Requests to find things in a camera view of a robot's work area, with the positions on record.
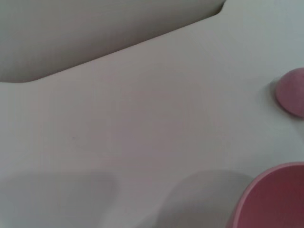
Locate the pink plastic bowl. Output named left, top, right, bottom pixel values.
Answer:
left=225, top=161, right=304, bottom=228

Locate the pink round bun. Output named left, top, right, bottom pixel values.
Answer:
left=275, top=67, right=304, bottom=117

